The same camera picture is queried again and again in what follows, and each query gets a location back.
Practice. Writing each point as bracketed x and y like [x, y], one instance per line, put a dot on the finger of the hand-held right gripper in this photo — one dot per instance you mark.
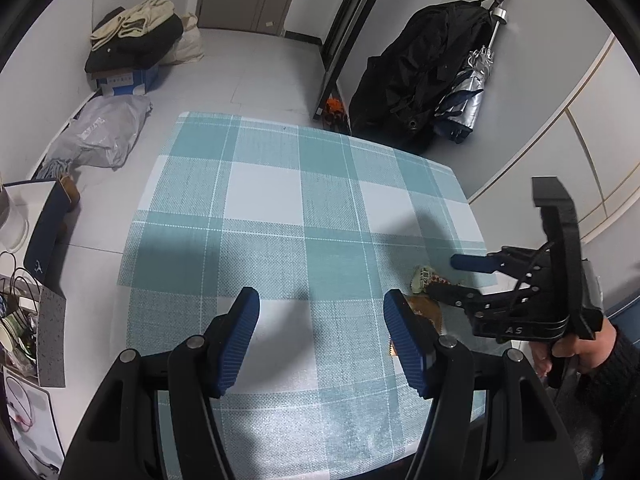
[472, 263]
[450, 294]

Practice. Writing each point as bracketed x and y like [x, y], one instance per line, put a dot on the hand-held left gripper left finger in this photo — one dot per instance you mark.
[240, 340]

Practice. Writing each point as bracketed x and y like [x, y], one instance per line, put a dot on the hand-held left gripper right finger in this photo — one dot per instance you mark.
[407, 345]

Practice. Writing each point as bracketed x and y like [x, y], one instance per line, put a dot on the brown snack wrapper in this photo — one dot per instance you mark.
[427, 312]

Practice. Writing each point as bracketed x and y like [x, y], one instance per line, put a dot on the green white wrapper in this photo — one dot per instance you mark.
[422, 277]

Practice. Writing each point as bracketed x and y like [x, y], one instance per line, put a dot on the person's right forearm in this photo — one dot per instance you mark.
[610, 410]

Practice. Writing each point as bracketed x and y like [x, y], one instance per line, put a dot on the person's right hand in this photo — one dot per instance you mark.
[595, 352]

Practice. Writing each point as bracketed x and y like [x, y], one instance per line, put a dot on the blue checked tablecloth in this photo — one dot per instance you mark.
[280, 220]

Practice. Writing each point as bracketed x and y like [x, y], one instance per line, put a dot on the white wardrobe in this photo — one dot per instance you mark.
[600, 160]

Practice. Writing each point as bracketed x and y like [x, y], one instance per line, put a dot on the silver folding umbrella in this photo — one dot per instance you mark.
[467, 100]

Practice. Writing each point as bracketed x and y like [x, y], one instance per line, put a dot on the grey speckled board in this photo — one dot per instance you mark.
[52, 340]

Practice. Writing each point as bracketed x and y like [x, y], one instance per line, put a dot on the black jacket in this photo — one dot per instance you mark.
[410, 75]

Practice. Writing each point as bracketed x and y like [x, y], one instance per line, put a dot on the orange black tool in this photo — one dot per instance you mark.
[334, 111]

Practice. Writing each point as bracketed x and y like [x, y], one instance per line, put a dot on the dark blue storage box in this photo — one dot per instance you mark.
[47, 240]

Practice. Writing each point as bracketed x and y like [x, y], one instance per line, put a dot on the green patterned paper cup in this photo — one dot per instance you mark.
[11, 332]

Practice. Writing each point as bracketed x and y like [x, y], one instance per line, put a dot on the grey plastic parcel bag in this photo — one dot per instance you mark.
[105, 130]

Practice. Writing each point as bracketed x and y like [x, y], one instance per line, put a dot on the grey blue fringed cloth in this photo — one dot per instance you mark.
[55, 169]

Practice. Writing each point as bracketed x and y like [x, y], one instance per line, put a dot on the white translucent jar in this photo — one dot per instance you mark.
[11, 222]

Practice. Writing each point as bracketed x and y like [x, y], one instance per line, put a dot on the blue cardboard box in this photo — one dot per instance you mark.
[125, 80]

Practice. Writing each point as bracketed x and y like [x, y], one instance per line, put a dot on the white tote bag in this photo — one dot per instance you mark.
[187, 42]

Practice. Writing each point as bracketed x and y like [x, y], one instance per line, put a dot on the black clothes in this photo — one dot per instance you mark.
[135, 47]

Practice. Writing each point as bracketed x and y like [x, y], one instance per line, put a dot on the beige cloth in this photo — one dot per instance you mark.
[135, 17]

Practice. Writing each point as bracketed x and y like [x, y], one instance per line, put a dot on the black metal door frame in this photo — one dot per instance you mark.
[345, 35]

